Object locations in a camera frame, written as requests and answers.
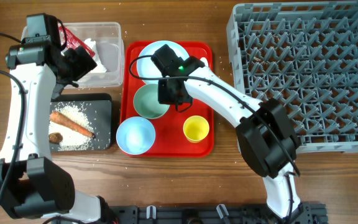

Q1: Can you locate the green bowl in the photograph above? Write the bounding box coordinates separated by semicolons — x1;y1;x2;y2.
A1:
133;84;170;119

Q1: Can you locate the red snack wrapper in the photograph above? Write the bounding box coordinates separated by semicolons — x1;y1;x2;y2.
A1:
59;27;96;57

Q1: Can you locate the large light blue plate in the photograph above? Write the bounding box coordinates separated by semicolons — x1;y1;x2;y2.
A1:
136;40;189;78

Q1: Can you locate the yellow cup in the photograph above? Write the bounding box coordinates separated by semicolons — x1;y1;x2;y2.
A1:
183;115;210;143

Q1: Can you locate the white plastic spoon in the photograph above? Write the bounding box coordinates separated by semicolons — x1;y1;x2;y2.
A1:
200;57;209;67

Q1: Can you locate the orange carrot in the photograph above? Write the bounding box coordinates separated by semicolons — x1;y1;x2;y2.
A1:
50;111;94;139

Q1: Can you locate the small light blue bowl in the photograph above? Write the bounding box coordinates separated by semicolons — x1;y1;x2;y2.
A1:
116;116;156;156

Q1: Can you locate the brown food scrap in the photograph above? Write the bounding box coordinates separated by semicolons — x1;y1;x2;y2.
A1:
48;133;63;144

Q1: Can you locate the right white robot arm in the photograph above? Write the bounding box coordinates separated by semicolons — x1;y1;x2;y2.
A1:
151;44;300;223

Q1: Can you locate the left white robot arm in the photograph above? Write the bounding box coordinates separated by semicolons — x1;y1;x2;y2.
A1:
0;13;117;223

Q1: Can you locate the grey dishwasher rack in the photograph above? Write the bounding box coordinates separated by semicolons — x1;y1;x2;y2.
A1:
226;1;358;153

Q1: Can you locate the crumpled white tissue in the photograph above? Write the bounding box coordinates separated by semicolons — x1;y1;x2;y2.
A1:
85;38;107;73

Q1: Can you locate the red serving tray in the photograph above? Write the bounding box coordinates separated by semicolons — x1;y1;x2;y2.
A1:
120;40;214;157

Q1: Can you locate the black tray bin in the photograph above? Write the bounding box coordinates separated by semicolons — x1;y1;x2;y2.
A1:
50;93;113;152

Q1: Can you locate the clear plastic bin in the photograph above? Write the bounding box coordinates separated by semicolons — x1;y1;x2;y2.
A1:
20;21;126;89

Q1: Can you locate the white rice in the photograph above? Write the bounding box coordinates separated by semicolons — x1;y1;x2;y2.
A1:
48;104;94;151

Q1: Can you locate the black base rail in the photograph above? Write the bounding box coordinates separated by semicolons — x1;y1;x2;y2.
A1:
104;203;329;224

